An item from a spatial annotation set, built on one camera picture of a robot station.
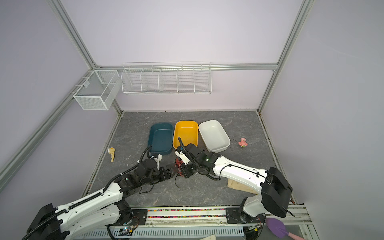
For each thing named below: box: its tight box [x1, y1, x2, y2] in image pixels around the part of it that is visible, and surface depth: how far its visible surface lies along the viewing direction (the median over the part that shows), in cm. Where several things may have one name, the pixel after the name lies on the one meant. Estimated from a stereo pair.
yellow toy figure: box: [108, 147, 116, 163], surface depth 98 cm
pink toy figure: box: [238, 138, 248, 148], surface depth 101 cm
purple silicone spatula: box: [265, 217, 306, 240], surface depth 72 cm
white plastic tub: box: [198, 119, 231, 153], surface depth 108 cm
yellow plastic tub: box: [173, 120, 199, 149], surface depth 107 cm
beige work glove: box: [227, 178, 259, 195], surface depth 84 cm
